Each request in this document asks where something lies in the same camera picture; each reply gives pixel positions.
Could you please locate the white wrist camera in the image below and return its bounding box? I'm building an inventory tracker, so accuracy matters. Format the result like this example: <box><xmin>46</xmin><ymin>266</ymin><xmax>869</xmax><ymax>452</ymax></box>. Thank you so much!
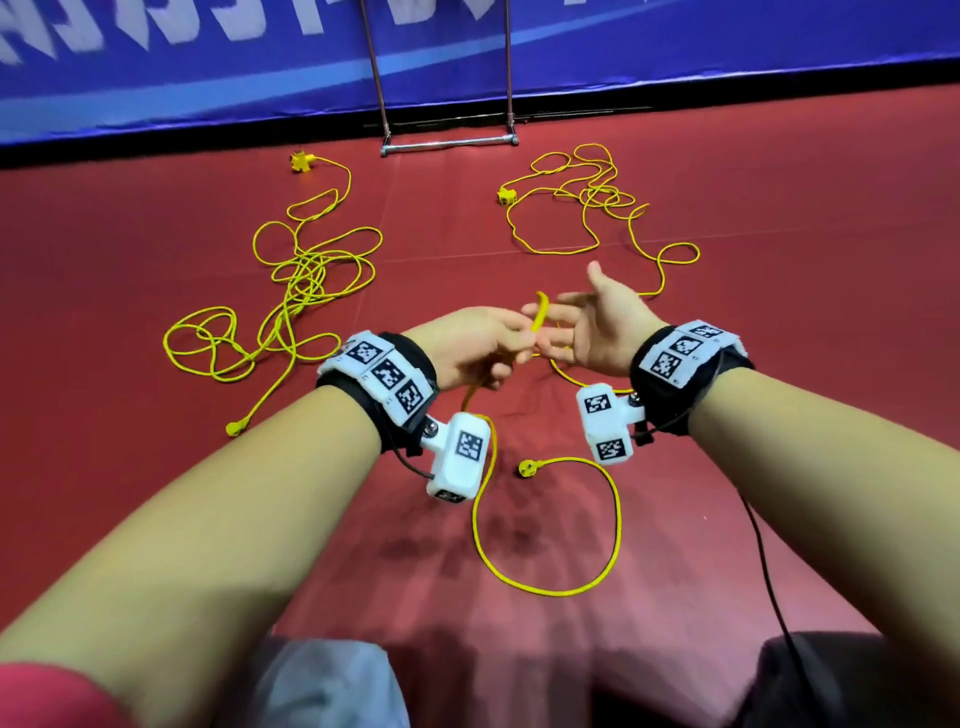
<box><xmin>420</xmin><ymin>411</ymin><xmax>495</xmax><ymax>506</ymax></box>
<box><xmin>574</xmin><ymin>381</ymin><xmax>647</xmax><ymax>467</ymax></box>

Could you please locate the black marker wristband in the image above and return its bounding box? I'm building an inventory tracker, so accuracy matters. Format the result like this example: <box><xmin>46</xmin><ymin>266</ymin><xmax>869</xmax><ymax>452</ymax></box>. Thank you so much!
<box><xmin>315</xmin><ymin>330</ymin><xmax>441</xmax><ymax>458</ymax></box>
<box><xmin>628</xmin><ymin>318</ymin><xmax>758</xmax><ymax>440</ymax></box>

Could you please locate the pink shirt sleeve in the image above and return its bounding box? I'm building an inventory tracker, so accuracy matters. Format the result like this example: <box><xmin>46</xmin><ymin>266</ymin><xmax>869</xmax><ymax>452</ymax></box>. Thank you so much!
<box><xmin>0</xmin><ymin>660</ymin><xmax>137</xmax><ymax>728</ymax></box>

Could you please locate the person's right forearm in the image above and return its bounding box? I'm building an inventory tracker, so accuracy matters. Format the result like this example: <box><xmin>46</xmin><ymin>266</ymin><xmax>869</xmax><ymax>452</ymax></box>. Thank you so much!
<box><xmin>687</xmin><ymin>367</ymin><xmax>960</xmax><ymax>684</ymax></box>

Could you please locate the blue banner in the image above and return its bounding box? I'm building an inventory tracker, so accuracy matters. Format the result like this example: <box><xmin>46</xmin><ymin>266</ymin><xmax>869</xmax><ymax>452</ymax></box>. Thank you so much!
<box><xmin>0</xmin><ymin>0</ymin><xmax>960</xmax><ymax>147</ymax></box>

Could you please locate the person's left hand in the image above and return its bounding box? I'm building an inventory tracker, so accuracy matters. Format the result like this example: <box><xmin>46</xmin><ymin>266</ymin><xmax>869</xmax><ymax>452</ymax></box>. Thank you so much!
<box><xmin>400</xmin><ymin>304</ymin><xmax>543</xmax><ymax>395</ymax></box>

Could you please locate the yellow cord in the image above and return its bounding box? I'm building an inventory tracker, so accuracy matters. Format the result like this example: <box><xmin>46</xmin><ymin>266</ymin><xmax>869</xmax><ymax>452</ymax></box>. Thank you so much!
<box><xmin>468</xmin><ymin>142</ymin><xmax>704</xmax><ymax>600</ymax></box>
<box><xmin>160</xmin><ymin>148</ymin><xmax>387</xmax><ymax>441</ymax></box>

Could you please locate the person's right hand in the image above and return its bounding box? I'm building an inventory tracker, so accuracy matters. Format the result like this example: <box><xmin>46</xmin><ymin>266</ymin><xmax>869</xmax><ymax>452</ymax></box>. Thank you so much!
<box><xmin>520</xmin><ymin>259</ymin><xmax>671</xmax><ymax>380</ymax></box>

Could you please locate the person's left forearm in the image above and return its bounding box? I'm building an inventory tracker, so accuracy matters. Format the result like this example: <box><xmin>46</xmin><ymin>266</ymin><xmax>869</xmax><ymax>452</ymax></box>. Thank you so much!
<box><xmin>0</xmin><ymin>387</ymin><xmax>387</xmax><ymax>728</ymax></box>

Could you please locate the metal rack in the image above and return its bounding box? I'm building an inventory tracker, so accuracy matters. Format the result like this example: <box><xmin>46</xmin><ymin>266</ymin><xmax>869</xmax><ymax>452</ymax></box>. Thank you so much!
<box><xmin>355</xmin><ymin>0</ymin><xmax>524</xmax><ymax>159</ymax></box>

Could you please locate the black cable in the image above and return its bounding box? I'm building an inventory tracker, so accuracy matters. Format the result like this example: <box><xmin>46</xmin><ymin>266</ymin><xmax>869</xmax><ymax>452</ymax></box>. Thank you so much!
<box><xmin>739</xmin><ymin>495</ymin><xmax>819</xmax><ymax>707</ymax></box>

